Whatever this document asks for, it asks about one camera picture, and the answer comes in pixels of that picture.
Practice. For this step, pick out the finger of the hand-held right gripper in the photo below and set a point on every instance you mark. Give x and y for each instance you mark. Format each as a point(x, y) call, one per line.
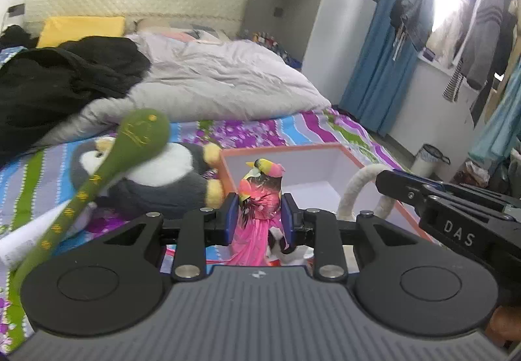
point(401, 184)

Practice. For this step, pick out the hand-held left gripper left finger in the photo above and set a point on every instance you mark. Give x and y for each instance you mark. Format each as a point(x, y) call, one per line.
point(228, 214)

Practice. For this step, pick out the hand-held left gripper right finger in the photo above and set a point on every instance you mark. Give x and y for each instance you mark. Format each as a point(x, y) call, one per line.
point(287, 216)

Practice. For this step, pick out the pink feathered toy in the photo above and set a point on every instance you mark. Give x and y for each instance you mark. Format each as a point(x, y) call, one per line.
point(256, 202)

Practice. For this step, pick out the white towel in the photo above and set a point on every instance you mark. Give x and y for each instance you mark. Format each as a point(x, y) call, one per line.
point(358, 190)

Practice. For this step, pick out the orange cardboard box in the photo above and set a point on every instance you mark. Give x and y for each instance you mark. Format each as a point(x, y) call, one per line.
point(309, 165)

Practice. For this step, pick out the person's right hand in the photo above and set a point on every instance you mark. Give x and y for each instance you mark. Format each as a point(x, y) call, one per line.
point(506, 326)

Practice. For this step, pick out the white trash bin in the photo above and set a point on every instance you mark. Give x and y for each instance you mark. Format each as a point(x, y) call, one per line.
point(429, 161)

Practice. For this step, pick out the brown bag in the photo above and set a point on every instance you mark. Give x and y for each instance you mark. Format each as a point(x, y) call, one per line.
point(474, 173)

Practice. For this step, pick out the grey penguin plush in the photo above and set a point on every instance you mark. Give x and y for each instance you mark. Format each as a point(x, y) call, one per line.
point(163, 182)

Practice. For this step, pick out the teal hanging cloth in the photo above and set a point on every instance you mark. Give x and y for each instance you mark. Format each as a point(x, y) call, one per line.
point(500, 125)

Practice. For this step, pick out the green plush stick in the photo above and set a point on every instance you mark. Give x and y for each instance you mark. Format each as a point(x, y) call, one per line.
point(138, 133)

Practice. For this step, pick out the blue curtain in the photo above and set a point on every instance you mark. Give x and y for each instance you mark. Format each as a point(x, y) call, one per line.
point(378, 60)

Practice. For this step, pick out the pale grey quilt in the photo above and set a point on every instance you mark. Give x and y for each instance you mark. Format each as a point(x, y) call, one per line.
point(228, 76)

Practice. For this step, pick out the grey hanging jacket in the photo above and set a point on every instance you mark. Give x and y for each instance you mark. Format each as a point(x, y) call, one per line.
point(488, 39)

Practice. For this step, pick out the dark blue hanging jacket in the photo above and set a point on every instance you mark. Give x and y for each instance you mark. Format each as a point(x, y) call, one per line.
point(419, 7)

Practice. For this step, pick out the row of small bottles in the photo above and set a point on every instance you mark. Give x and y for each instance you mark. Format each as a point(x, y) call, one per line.
point(268, 38)

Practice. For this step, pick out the pink pillow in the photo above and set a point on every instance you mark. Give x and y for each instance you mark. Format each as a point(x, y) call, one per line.
point(183, 35)

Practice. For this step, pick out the white tube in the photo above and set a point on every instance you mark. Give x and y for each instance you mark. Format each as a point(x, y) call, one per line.
point(28, 235)

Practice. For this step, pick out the black jacket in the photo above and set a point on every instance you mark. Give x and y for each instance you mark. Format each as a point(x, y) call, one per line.
point(61, 84)

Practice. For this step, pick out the yellow pillow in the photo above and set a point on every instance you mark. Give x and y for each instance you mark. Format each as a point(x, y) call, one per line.
point(81, 30)

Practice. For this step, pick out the dark wall outlet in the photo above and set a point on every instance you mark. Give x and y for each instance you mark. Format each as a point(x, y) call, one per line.
point(278, 12)

